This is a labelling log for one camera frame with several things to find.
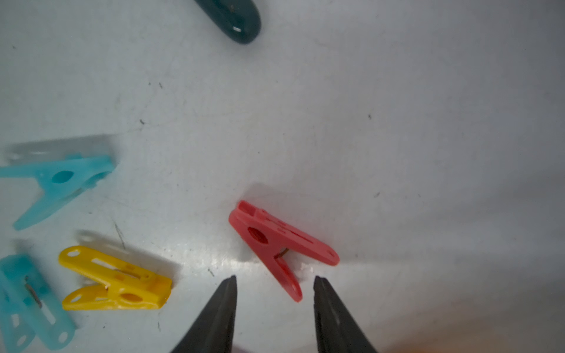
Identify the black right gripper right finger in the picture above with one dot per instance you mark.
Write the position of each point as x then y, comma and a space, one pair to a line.
336, 330

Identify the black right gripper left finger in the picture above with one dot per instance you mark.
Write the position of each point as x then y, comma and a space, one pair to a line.
213, 330

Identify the yellow clothespin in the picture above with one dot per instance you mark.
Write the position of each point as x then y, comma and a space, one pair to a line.
118, 285

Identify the red clothespin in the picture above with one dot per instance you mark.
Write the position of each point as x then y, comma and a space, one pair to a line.
268, 237

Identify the teal clothespin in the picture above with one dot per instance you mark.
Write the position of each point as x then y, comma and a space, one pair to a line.
30, 309
61, 182

